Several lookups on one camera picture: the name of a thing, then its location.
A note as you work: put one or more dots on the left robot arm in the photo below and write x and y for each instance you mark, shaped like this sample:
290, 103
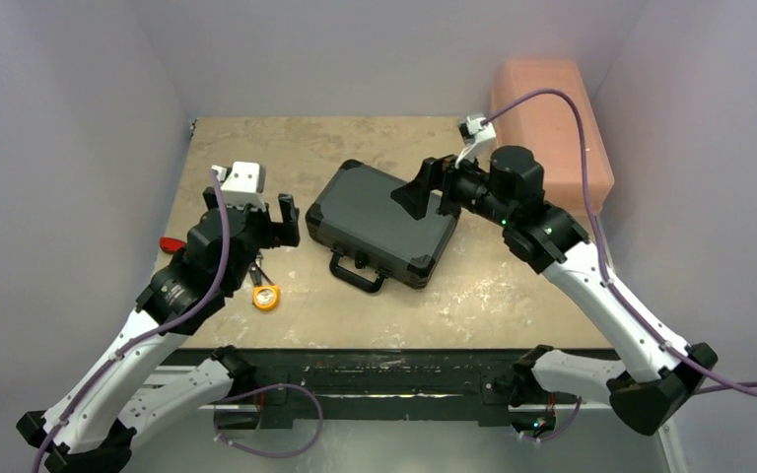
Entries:
98, 424

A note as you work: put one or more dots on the black poker set case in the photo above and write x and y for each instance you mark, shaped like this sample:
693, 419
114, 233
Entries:
371, 237

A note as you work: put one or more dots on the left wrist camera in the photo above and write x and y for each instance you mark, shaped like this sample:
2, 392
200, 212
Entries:
242, 184

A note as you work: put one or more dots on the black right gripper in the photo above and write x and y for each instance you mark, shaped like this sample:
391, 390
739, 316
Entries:
444, 186

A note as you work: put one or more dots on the orange tape measure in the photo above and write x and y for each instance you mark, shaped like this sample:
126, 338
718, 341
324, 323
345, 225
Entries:
266, 297

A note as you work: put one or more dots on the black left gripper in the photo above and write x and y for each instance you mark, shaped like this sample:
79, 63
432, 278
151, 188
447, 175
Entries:
276, 232

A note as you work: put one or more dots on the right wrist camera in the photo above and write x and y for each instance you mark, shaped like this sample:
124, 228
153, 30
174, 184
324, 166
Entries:
478, 134

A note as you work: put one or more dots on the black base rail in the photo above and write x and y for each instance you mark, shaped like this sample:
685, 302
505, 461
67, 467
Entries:
461, 385

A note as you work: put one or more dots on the pink plastic storage box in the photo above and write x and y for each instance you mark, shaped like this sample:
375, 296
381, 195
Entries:
546, 126

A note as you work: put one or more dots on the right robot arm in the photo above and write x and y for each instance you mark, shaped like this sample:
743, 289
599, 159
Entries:
653, 374

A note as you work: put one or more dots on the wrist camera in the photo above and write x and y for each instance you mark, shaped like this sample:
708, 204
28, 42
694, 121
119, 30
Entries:
242, 184
478, 134

